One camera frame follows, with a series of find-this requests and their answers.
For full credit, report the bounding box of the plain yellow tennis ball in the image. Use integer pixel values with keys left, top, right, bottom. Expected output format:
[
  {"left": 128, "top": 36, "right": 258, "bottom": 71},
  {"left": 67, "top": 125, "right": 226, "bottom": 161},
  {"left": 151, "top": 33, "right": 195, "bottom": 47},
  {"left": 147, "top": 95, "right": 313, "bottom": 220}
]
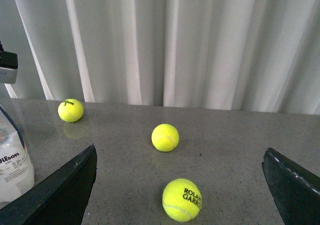
[{"left": 151, "top": 124, "right": 180, "bottom": 152}]

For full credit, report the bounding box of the Wilson 3 tennis ball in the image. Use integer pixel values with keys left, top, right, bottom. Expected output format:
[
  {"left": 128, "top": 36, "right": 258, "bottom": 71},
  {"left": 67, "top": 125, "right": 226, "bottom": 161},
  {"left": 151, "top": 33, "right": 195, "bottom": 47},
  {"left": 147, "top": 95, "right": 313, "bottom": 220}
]
[{"left": 57, "top": 99, "right": 84, "bottom": 123}]

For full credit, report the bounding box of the black grey camera box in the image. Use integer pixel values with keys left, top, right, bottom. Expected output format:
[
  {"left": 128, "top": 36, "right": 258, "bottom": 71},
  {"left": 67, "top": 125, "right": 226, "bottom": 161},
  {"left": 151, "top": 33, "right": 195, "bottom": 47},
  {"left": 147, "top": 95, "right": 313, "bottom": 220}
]
[{"left": 0, "top": 43, "right": 18, "bottom": 84}]

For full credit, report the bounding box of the Roland Garros tennis ball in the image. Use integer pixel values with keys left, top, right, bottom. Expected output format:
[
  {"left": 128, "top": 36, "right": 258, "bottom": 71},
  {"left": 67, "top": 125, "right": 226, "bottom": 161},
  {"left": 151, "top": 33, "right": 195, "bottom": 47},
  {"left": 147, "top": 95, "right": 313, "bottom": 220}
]
[{"left": 162, "top": 178, "right": 203, "bottom": 222}]

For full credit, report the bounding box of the white pleated curtain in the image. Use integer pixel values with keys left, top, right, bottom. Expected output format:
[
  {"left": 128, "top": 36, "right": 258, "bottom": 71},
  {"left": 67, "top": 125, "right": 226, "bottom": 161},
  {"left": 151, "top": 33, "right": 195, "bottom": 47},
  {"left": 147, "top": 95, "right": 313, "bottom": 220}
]
[{"left": 0, "top": 0, "right": 320, "bottom": 115}]

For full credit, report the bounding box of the clear Wilson tennis can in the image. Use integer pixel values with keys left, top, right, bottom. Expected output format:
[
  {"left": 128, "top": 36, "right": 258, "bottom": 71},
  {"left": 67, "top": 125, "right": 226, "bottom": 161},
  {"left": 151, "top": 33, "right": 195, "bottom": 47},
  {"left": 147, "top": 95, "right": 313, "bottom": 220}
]
[{"left": 0, "top": 108, "right": 35, "bottom": 203}]

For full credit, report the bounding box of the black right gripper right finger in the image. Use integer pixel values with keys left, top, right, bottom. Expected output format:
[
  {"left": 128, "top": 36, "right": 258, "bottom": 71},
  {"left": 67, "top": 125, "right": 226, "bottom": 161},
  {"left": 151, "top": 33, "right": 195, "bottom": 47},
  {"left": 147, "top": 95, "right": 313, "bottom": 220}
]
[{"left": 261, "top": 147, "right": 320, "bottom": 225}]

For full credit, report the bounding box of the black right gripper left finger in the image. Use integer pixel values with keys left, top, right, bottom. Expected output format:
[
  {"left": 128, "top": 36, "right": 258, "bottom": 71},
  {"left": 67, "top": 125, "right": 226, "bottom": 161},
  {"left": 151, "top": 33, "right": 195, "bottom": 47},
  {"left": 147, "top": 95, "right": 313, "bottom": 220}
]
[{"left": 0, "top": 145, "right": 97, "bottom": 225}]

